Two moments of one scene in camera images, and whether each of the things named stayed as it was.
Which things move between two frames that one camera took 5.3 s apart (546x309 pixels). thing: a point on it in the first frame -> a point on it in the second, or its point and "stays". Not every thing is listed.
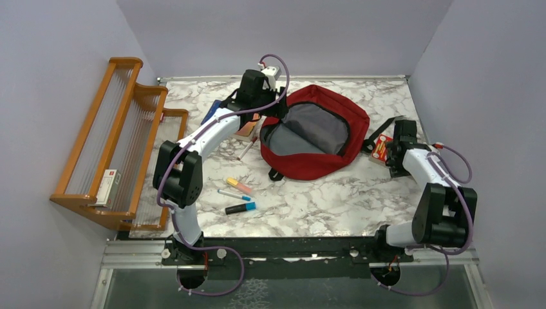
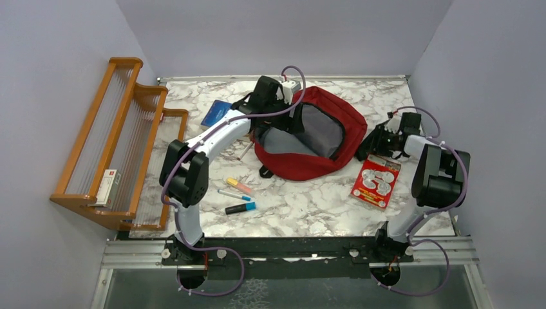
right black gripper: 395,170 -> 373,146
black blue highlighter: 250,206 stays
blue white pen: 243,197 stays
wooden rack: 111,170 stays
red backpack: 320,132 stays
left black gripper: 279,110 -> 293,125
